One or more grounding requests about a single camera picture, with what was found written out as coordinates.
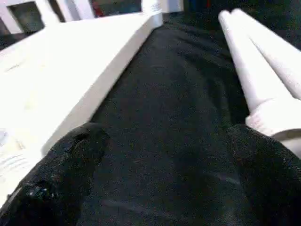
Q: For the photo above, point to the white plastic table top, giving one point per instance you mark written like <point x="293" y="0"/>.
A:
<point x="58" y="70"/>

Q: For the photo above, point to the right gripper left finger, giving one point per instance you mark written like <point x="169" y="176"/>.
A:
<point x="58" y="176"/>

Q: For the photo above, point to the red bottle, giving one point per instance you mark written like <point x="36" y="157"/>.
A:
<point x="97" y="7"/>

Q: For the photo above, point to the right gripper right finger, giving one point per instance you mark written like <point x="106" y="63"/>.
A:
<point x="270" y="183"/>

